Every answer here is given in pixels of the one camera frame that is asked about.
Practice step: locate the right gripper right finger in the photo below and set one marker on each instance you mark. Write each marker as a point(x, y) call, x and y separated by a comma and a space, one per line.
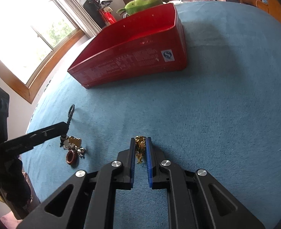
point(154, 156)

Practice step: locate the green avocado plush toy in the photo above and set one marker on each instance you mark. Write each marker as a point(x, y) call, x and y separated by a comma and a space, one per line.
point(140, 5)

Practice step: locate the left gloved hand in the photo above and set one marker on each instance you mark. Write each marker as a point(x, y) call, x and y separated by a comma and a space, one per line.
point(14, 189)

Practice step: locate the coat rack with clothes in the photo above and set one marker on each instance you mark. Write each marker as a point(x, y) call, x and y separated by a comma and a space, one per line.
point(100, 12)

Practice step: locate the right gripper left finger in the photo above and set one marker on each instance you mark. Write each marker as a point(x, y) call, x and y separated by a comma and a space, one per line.
point(125, 179)

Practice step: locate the red plastic box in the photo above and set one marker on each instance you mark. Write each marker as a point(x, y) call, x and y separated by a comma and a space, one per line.
point(148, 42)

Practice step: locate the wooden desk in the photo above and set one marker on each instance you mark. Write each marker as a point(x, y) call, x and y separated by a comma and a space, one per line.
point(272, 7)

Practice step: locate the large wooden frame window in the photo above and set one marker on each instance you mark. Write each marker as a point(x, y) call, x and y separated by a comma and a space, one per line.
point(34, 36)

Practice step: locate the gold chain ornament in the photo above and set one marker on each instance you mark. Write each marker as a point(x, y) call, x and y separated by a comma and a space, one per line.
point(140, 148)

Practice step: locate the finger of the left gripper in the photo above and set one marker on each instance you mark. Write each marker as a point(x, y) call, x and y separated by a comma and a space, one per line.
point(40, 136)

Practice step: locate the beige left curtain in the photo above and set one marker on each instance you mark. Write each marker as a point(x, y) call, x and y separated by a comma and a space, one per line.
point(80, 17)

